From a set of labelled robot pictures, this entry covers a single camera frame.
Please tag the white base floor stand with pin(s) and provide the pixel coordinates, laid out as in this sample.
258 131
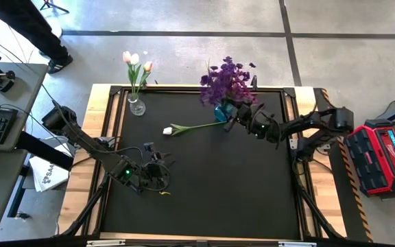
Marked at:
59 32

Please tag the silver bracket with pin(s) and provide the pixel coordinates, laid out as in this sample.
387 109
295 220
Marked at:
297 244
105 243

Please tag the black frame strut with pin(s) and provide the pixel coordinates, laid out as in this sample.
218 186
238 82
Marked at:
87 209
315 212

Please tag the white mounting plate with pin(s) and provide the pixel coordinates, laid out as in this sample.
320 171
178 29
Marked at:
291 143

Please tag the pink white tulip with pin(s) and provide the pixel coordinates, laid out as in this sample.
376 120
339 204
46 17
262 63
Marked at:
126 56

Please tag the black hazard striped ramp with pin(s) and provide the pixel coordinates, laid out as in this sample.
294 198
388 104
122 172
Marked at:
346 206

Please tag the salmon pink tulip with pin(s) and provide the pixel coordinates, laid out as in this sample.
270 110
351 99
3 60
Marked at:
147 66

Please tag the black table mat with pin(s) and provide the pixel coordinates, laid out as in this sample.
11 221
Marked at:
218 192

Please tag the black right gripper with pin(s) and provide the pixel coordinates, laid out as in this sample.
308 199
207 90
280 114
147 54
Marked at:
250 118

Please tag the black bar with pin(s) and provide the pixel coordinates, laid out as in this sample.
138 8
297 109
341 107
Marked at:
43 151

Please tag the red black toolbox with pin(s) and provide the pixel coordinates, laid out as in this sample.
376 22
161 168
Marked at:
379 154

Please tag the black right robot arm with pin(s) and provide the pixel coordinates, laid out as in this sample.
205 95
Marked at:
307 123

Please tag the yellow tag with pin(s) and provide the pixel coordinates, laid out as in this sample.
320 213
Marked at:
165 193

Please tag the person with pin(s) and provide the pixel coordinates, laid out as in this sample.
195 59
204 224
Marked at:
22 24

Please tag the blue glass vase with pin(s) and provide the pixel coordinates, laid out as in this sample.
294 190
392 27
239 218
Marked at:
222 113

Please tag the black table frame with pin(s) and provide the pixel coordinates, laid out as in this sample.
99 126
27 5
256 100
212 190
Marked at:
183 89

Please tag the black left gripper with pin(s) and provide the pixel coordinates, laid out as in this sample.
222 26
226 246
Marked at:
154 175

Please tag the white printed bag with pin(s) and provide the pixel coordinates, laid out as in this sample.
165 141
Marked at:
48 175

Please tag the black bracket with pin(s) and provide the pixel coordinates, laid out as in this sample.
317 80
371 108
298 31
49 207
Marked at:
254 82

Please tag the black tripod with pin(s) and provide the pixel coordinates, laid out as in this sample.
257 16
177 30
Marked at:
51 5

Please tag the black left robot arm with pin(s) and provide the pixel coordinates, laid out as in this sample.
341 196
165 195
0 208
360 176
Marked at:
87 144

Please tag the clear glass vase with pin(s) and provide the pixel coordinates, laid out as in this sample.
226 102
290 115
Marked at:
137 108

